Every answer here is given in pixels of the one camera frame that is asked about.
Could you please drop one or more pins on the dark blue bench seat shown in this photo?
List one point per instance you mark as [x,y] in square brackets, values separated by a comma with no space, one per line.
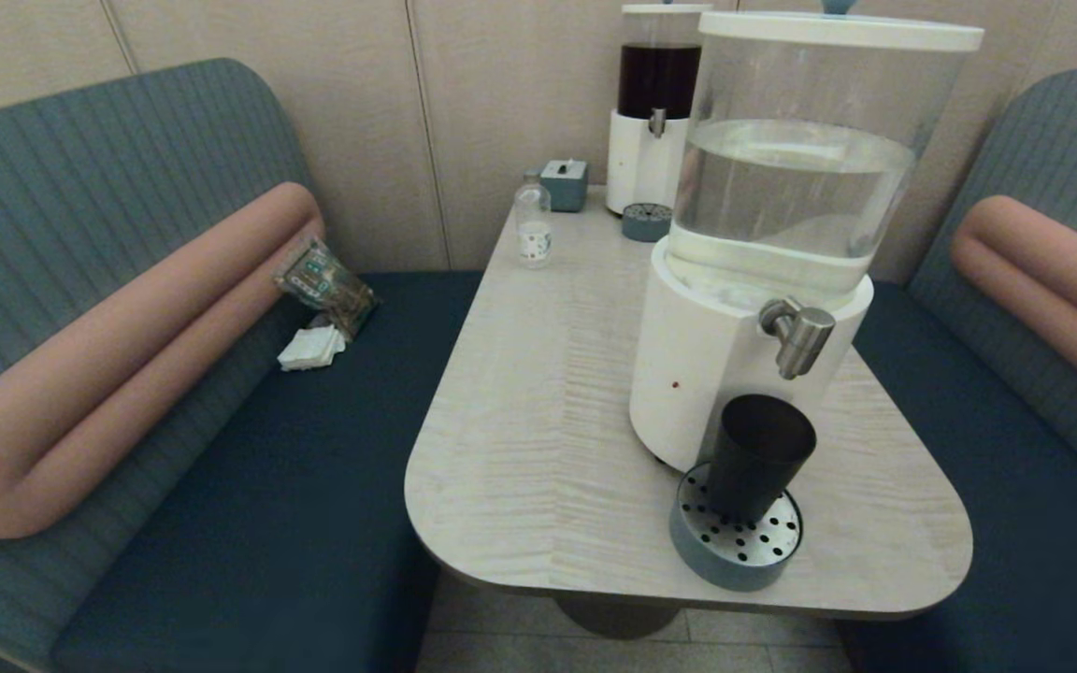
[314,514]
[1015,561]

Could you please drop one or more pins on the small blue drip tray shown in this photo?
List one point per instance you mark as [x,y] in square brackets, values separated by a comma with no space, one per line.
[646,224]

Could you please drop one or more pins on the silver water dispenser tap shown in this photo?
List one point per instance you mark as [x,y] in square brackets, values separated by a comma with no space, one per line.
[805,341]

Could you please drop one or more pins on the dark table pedestal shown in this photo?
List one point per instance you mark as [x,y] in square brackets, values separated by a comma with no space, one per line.
[618,619]

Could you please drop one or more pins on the large clear water dispenser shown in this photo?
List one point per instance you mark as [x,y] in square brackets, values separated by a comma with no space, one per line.
[716,374]

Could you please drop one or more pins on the white water dispenser lid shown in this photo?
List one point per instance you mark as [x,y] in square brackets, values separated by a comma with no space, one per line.
[838,31]

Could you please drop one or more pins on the small silver dispenser tap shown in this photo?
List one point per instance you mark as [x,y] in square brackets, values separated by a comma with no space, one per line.
[657,121]

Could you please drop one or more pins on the round grey drip tray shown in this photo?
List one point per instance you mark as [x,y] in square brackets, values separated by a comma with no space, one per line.
[735,572]

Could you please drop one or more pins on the small dark drink dispenser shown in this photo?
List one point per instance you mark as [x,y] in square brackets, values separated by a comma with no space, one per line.
[641,159]

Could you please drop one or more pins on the black plastic cup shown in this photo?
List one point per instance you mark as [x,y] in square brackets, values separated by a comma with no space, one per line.
[758,458]

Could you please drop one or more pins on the teal ribbed bench backrest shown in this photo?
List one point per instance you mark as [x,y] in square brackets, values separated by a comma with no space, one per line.
[1062,140]
[80,168]

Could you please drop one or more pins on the small blue tissue box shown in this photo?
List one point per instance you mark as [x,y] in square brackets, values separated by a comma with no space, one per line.
[565,187]

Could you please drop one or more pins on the clear plastic bottle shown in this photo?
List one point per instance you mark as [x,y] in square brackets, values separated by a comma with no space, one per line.
[533,229]

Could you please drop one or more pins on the white folded napkins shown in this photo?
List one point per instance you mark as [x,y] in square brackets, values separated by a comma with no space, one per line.
[311,348]

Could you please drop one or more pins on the crinkled snack packet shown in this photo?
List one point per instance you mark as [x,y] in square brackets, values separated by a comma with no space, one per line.
[323,285]

